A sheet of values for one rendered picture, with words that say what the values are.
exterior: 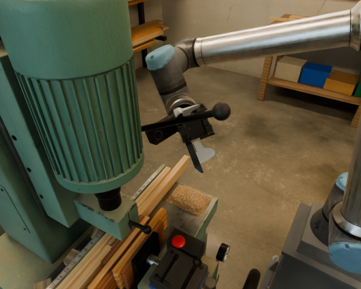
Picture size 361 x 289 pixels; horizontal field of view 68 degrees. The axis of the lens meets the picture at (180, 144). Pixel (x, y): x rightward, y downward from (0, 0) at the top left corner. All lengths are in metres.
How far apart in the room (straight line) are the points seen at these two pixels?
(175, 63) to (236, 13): 3.16
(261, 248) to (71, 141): 1.60
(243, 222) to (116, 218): 1.44
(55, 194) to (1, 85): 0.25
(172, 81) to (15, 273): 0.71
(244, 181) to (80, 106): 1.94
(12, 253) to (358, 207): 1.01
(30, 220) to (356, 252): 0.88
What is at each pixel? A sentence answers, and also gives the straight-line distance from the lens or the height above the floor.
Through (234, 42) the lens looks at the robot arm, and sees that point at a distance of 0.84.
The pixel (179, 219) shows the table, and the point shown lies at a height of 0.90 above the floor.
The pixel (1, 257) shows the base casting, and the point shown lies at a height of 0.80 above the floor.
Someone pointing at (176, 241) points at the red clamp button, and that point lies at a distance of 0.63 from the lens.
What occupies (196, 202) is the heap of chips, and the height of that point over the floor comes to 0.92.
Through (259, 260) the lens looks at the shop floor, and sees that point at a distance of 1.85.
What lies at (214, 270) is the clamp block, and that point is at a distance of 0.68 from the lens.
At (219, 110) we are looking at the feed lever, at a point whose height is 1.31.
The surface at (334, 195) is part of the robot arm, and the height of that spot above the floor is 0.83.
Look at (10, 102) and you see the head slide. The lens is 0.54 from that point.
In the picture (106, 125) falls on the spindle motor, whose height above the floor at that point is 1.33.
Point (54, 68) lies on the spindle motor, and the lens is 0.39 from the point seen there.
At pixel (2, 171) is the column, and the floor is 1.17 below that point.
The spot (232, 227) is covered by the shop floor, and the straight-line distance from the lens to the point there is 1.95.
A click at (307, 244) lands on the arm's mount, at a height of 0.62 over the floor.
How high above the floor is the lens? 1.56
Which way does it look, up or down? 37 degrees down
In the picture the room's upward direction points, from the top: straight up
